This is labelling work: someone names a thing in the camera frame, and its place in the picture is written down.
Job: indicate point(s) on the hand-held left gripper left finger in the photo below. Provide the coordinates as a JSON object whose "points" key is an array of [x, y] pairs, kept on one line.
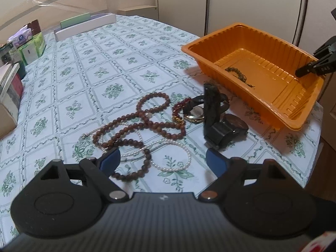
{"points": [[110, 159]]}

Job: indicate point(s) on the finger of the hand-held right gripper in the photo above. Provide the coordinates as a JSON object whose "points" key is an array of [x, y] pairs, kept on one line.
{"points": [[315, 68], [328, 48]]}

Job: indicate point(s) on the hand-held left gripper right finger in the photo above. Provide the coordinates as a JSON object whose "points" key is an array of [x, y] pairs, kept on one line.
{"points": [[215, 160]]}

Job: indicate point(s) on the black digital watch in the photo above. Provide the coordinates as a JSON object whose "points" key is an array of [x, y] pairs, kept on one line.
{"points": [[223, 134]]}

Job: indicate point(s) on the orange plastic tray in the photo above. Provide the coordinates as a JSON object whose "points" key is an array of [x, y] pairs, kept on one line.
{"points": [[262, 63]]}

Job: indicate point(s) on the white wardrobe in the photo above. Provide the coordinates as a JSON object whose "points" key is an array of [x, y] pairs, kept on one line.
{"points": [[236, 0]]}

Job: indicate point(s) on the cardboard box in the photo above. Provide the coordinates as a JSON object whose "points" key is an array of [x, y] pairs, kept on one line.
{"points": [[6, 120]]}

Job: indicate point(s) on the stack of books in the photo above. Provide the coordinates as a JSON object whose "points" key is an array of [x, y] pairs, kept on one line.
{"points": [[10, 86]]}

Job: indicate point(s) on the long white box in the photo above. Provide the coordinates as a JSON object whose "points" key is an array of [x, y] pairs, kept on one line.
{"points": [[86, 28]]}

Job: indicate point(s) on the green tissue box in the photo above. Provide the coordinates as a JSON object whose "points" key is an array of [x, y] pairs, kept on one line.
{"points": [[31, 50]]}

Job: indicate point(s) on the red white printed cloth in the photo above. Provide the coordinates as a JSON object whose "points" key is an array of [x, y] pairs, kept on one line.
{"points": [[323, 242]]}

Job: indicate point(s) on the flat green box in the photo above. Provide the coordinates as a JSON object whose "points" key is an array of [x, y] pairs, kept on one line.
{"points": [[76, 19]]}

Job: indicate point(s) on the small green box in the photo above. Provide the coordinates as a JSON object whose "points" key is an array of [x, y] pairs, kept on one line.
{"points": [[9, 53]]}

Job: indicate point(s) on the low beige shelf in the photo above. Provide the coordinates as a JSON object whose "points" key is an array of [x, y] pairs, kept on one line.
{"points": [[139, 12]]}

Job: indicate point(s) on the purple tissue pack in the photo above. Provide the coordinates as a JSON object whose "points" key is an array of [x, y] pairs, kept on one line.
{"points": [[22, 38]]}

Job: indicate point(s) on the brown box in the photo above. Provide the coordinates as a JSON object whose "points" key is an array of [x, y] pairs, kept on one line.
{"points": [[34, 26]]}

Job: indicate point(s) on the clear plastic sheet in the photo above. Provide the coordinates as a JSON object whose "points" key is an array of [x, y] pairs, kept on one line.
{"points": [[52, 0]]}

